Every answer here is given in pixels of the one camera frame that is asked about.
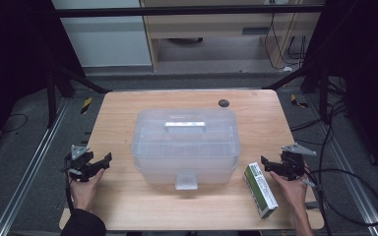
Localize thin black floor cable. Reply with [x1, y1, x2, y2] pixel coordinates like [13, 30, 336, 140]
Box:
[1, 112, 30, 134]

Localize black floor cable bundle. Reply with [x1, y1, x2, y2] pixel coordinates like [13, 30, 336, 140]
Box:
[289, 97, 349, 133]

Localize person's left hand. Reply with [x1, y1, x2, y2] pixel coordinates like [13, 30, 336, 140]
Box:
[69, 169, 106, 212]

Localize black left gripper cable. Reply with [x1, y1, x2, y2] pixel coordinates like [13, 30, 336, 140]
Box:
[64, 171, 75, 211]

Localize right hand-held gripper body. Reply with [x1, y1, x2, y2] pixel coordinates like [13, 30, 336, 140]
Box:
[280, 143, 317, 181]

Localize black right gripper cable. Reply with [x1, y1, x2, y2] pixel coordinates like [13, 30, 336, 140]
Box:
[301, 176, 333, 236]

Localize yellow and black tape strip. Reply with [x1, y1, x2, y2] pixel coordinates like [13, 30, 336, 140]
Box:
[80, 96, 94, 115]
[289, 93, 309, 109]

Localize white cabinet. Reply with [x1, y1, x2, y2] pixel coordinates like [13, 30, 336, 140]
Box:
[50, 0, 154, 68]

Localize black metal stand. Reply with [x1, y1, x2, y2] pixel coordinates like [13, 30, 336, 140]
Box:
[45, 62, 111, 129]
[264, 62, 330, 125]

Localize black hanging desk cables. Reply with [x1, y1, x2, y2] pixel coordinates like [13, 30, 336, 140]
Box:
[264, 13, 308, 71]

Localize black horizontal metal bar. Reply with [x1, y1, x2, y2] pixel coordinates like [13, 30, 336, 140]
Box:
[53, 4, 325, 18]

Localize person's right hand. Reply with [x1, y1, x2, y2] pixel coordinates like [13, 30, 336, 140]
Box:
[269, 171, 309, 212]

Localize clear plastic storage box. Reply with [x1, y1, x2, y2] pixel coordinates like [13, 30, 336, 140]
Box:
[131, 107, 241, 191]

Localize light wooden desk unit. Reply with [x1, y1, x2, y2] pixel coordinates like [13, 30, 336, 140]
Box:
[140, 0, 326, 72]

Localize aluminium floor rail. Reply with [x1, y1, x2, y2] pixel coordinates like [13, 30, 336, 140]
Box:
[308, 94, 378, 236]
[0, 97, 71, 236]

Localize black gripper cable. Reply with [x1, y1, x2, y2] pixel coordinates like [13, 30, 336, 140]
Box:
[301, 176, 333, 236]
[64, 171, 75, 211]

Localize black curtain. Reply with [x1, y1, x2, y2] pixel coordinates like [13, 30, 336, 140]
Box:
[0, 0, 84, 158]
[303, 0, 378, 183]

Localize green and white medicine box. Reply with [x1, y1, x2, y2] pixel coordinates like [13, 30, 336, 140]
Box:
[242, 161, 280, 219]

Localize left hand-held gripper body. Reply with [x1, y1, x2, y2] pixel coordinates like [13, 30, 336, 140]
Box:
[61, 144, 95, 183]

